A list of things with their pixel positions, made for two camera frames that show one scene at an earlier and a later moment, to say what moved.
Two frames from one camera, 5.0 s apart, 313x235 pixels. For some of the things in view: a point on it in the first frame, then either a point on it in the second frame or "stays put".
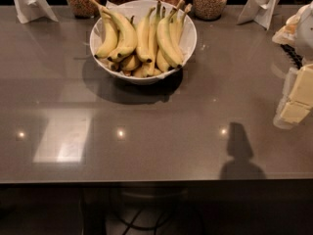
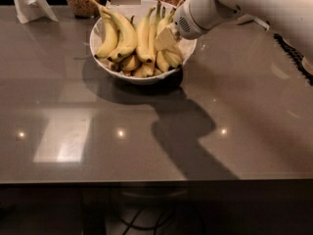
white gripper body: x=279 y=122 -> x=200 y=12
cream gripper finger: x=302 y=89 -> x=164 y=39
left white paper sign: x=30 y=4 stays put
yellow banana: x=161 y=63 stays put
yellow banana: x=144 y=41 stays put
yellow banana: x=167 y=41 stays put
